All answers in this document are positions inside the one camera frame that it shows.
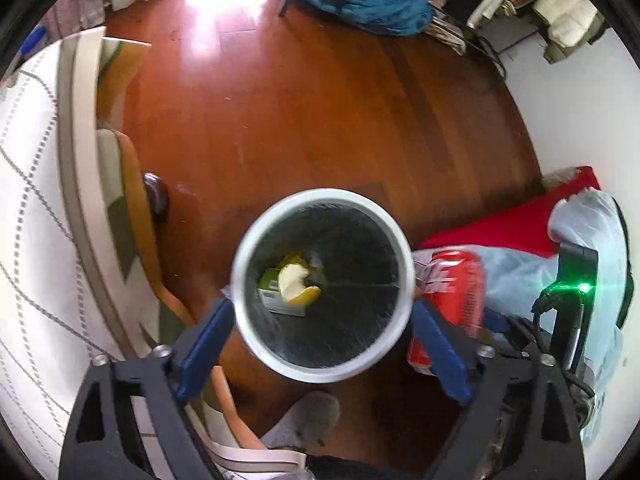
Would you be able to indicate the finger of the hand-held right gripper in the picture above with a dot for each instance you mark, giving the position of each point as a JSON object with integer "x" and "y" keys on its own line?
{"x": 500, "y": 324}

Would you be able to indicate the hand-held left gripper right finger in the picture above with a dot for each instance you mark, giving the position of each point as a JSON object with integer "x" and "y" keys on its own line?
{"x": 442, "y": 357}

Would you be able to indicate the white round waste bin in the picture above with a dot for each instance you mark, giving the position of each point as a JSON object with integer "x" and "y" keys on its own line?
{"x": 260, "y": 320}

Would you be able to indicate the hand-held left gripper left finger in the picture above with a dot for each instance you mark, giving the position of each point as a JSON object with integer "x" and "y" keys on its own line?
{"x": 202, "y": 352}

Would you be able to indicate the red cloth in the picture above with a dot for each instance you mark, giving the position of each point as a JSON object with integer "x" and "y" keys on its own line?
{"x": 515, "y": 225}

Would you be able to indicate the green paper box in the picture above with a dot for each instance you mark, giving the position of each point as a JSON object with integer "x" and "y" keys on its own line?
{"x": 269, "y": 285}

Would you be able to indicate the dark wooden bed leg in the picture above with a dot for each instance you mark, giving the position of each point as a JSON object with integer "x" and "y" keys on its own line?
{"x": 157, "y": 200}

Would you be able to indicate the white puffer jacket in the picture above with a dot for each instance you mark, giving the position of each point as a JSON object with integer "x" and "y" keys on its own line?
{"x": 567, "y": 12}

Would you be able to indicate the white patterned bedsheet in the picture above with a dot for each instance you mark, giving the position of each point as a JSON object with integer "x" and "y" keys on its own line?
{"x": 35, "y": 210}

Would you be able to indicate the grey slipper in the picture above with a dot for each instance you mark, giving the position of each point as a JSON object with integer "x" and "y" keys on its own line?
{"x": 305, "y": 417}

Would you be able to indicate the red soda can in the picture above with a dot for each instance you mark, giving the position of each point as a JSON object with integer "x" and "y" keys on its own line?
{"x": 457, "y": 295}

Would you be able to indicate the yellow fruit peel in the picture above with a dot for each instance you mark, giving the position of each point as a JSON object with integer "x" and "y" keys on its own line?
{"x": 295, "y": 282}

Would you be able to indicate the light blue cloth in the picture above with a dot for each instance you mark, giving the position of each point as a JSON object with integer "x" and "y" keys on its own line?
{"x": 595, "y": 225}

